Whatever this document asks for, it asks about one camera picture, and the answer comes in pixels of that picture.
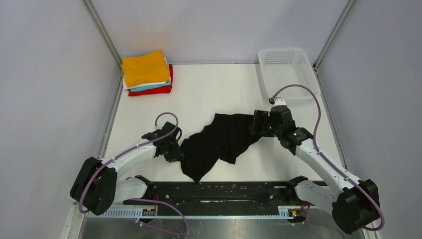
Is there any black t shirt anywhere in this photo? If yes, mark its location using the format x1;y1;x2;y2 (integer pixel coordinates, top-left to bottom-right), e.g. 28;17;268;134
180;114;261;183

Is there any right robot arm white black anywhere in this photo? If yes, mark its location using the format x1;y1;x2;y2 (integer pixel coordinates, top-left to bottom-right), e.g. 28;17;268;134
251;105;382;234

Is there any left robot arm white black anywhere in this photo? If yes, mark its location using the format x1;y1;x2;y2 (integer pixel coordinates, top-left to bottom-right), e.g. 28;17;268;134
70;122;183;216

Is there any white plastic basket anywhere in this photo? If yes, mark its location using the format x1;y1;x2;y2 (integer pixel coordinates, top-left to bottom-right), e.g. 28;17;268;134
258;47;320;98

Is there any red folded t shirt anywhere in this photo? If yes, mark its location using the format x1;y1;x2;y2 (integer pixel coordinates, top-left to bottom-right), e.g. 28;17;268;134
128;64;174;97

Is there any teal folded t shirt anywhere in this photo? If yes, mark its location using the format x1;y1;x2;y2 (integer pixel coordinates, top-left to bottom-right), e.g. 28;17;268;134
130;76;172;92

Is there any left small electronics module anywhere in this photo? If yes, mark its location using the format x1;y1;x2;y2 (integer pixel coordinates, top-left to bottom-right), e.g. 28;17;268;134
141;208;157;217

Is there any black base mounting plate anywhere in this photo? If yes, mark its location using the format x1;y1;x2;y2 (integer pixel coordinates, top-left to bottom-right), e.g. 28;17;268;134
91;176;350;217

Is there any white folded t shirt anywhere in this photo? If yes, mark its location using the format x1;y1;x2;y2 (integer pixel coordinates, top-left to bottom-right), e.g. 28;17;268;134
122;57;172;90

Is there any orange folded t shirt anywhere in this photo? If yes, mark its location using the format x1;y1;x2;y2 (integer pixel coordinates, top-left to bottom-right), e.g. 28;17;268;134
121;50;171;89

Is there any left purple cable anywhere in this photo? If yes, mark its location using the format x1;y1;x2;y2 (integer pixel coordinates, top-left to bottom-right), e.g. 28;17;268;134
78;112;190;236

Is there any white slotted cable duct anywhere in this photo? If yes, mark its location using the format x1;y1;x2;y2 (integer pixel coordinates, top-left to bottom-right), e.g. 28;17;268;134
86;207;294;220

